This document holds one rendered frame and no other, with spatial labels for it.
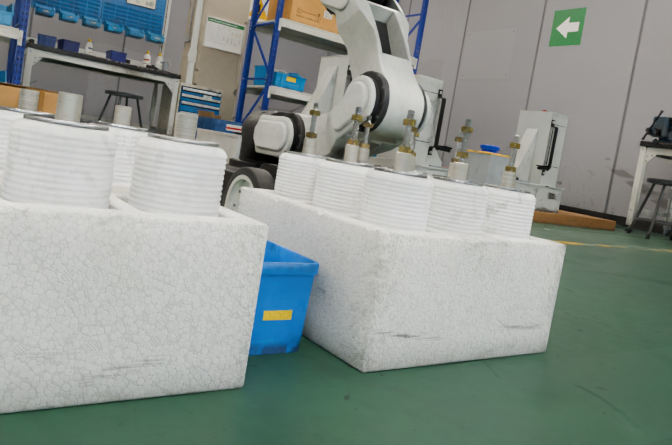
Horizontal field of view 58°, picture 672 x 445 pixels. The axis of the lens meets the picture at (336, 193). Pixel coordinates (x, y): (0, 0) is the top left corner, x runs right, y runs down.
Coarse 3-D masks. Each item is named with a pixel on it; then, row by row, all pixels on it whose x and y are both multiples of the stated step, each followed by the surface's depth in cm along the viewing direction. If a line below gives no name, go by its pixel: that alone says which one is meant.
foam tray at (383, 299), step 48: (288, 240) 92; (336, 240) 82; (384, 240) 74; (432, 240) 79; (480, 240) 85; (528, 240) 94; (336, 288) 81; (384, 288) 75; (432, 288) 81; (480, 288) 86; (528, 288) 93; (336, 336) 80; (384, 336) 77; (432, 336) 82; (480, 336) 88; (528, 336) 95
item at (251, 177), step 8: (240, 168) 140; (248, 168) 137; (256, 168) 138; (232, 176) 143; (240, 176) 139; (248, 176) 136; (256, 176) 133; (264, 176) 135; (232, 184) 142; (240, 184) 141; (248, 184) 138; (256, 184) 132; (264, 184) 133; (272, 184) 134; (232, 192) 143; (240, 192) 141; (224, 200) 145; (232, 200) 144; (232, 208) 144
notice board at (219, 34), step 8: (208, 16) 699; (208, 24) 701; (216, 24) 706; (224, 24) 712; (232, 24) 717; (208, 32) 702; (216, 32) 708; (224, 32) 713; (232, 32) 719; (240, 32) 724; (208, 40) 704; (216, 40) 709; (224, 40) 715; (232, 40) 720; (240, 40) 726; (216, 48) 710; (224, 48) 716; (232, 48) 722; (240, 48) 727
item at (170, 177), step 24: (144, 144) 62; (168, 144) 61; (192, 144) 62; (144, 168) 61; (168, 168) 61; (192, 168) 61; (216, 168) 63; (144, 192) 61; (168, 192) 61; (192, 192) 62; (216, 192) 64; (216, 216) 65
